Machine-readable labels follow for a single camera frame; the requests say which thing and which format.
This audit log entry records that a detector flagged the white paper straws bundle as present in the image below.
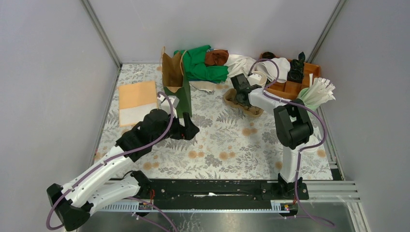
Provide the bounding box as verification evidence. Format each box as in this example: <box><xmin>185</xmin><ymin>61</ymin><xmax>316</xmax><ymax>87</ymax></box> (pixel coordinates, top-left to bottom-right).
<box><xmin>301</xmin><ymin>77</ymin><xmax>336</xmax><ymax>106</ymax></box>

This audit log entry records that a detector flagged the cardboard cup carrier tray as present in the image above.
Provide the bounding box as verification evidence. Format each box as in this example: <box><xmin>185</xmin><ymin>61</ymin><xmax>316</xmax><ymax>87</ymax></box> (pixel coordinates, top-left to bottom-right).
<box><xmin>223</xmin><ymin>88</ymin><xmax>264</xmax><ymax>117</ymax></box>

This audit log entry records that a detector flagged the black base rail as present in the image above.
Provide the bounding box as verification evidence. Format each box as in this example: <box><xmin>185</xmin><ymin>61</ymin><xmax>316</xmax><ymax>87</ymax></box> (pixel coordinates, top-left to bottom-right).
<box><xmin>135</xmin><ymin>179</ymin><xmax>309</xmax><ymax>210</ymax></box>

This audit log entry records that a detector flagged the white folded towel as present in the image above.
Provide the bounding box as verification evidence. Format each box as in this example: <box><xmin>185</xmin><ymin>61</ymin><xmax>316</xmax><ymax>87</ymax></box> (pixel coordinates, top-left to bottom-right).
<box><xmin>255</xmin><ymin>58</ymin><xmax>291</xmax><ymax>83</ymax></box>

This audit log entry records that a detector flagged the green paper bag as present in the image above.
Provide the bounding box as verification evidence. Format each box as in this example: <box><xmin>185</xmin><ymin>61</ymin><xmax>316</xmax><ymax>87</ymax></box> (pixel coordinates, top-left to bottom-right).
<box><xmin>161</xmin><ymin>47</ymin><xmax>192</xmax><ymax>117</ymax></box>

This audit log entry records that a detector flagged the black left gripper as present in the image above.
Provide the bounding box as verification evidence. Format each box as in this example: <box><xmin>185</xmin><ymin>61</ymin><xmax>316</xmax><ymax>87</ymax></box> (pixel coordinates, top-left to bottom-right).
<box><xmin>152</xmin><ymin>111</ymin><xmax>200</xmax><ymax>145</ymax></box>

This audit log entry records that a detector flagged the floral table mat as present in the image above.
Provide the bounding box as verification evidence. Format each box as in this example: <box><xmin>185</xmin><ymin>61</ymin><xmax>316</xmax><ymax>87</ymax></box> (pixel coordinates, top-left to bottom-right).
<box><xmin>94</xmin><ymin>64</ymin><xmax>333</xmax><ymax>180</ymax></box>

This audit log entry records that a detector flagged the brown cloth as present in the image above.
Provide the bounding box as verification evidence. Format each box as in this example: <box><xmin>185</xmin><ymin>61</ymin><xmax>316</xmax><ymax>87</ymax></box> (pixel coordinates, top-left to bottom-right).
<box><xmin>205</xmin><ymin>49</ymin><xmax>229</xmax><ymax>66</ymax></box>

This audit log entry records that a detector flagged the white cloth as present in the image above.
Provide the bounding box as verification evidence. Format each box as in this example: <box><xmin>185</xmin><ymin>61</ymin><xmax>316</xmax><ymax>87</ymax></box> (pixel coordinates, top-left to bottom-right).
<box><xmin>225</xmin><ymin>54</ymin><xmax>256</xmax><ymax>78</ymax></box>

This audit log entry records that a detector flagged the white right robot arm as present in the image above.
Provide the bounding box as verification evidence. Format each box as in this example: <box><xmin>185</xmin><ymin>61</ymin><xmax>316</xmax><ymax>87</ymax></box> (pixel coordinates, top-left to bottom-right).
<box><xmin>231</xmin><ymin>74</ymin><xmax>314</xmax><ymax>199</ymax></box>

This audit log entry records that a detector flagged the black crumpled bag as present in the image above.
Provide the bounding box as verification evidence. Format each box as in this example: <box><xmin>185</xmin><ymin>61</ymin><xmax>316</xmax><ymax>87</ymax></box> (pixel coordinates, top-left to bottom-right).
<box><xmin>287</xmin><ymin>52</ymin><xmax>306</xmax><ymax>84</ymax></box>

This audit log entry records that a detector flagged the green cloth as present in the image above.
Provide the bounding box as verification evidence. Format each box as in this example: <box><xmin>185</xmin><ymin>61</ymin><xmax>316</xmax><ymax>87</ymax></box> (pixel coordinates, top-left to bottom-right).
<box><xmin>173</xmin><ymin>45</ymin><xmax>228</xmax><ymax>84</ymax></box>

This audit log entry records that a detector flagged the stack of paper cups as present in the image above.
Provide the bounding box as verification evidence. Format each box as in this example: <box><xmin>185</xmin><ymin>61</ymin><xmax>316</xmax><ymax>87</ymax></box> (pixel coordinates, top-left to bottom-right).
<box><xmin>248</xmin><ymin>71</ymin><xmax>267</xmax><ymax>87</ymax></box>

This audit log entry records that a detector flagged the green straw holder cup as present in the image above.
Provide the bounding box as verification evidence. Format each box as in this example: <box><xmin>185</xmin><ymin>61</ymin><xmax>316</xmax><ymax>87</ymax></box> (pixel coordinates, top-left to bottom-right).
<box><xmin>297</xmin><ymin>88</ymin><xmax>321</xmax><ymax>111</ymax></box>

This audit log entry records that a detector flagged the wooden compartment tray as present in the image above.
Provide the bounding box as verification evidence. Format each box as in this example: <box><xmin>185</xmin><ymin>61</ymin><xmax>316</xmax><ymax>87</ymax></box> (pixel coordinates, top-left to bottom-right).
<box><xmin>259</xmin><ymin>52</ymin><xmax>321</xmax><ymax>100</ymax></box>

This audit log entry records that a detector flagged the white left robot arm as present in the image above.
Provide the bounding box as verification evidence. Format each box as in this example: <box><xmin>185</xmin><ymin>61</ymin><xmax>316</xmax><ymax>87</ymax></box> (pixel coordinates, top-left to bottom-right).
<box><xmin>46</xmin><ymin>109</ymin><xmax>200</xmax><ymax>232</ymax></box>

